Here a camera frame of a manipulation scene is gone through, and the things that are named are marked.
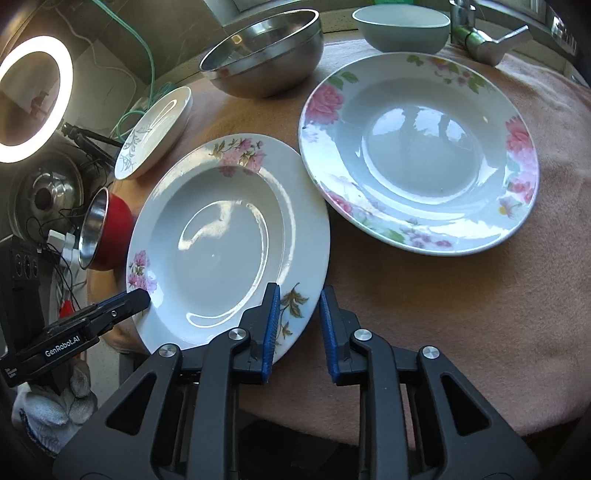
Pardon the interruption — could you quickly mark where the red steel bowl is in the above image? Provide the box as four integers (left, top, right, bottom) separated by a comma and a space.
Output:
78, 187, 133, 271

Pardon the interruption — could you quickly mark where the white plate grey leaf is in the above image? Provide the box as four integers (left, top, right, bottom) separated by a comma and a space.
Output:
114, 86, 192, 181

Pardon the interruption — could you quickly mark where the large floral rim plate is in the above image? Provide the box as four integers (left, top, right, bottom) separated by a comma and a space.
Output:
297, 52, 540, 257

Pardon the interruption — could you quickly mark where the large steel bowl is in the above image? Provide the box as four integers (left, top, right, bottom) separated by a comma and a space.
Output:
199, 9, 324, 98

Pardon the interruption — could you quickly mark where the chrome kitchen faucet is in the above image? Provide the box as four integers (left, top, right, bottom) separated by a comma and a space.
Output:
449, 0, 533, 67

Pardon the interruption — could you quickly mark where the left white gloved hand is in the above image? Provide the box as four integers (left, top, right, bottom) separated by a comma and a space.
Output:
11, 359, 97, 458

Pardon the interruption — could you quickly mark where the steel pot lid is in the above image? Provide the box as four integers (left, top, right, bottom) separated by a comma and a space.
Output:
7, 148, 88, 242

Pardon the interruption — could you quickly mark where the black tripod stand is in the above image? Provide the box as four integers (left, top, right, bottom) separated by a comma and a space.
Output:
60, 121, 123, 165

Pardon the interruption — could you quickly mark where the pale blue ceramic bowl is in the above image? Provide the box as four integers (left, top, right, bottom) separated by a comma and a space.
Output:
352, 4, 451, 54

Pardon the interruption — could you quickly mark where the black cable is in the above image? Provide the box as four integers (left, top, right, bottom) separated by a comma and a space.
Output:
25, 207, 89, 319

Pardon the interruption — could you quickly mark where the white ring light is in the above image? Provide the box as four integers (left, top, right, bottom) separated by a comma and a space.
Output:
1, 36, 73, 164

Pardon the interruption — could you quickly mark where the green cable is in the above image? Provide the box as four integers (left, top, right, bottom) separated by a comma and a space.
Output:
89, 0, 174, 144

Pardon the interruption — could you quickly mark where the white power cable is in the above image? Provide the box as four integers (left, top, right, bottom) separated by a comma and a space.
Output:
75, 32, 153, 100

